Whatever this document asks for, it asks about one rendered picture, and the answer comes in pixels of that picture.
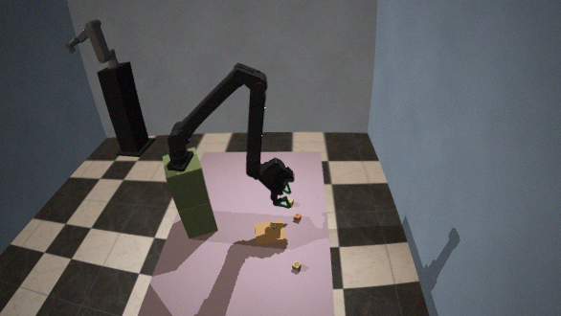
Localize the tan flat mat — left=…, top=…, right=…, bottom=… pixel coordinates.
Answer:
left=255, top=220, right=286, bottom=245

